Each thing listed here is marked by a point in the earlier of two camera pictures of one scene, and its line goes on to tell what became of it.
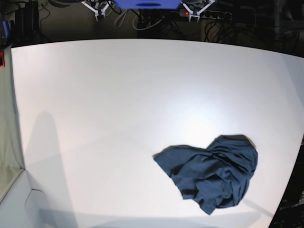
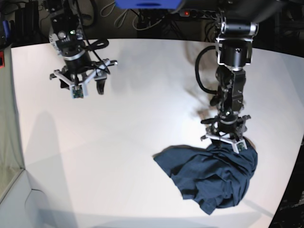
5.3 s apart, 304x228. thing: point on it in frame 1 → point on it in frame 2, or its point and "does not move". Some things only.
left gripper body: (97, 13) → (75, 77)
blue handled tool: (6, 28) does not move
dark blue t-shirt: (216, 177) does not move
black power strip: (207, 14) does not move
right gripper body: (195, 14) → (231, 131)
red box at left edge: (2, 64) does not move
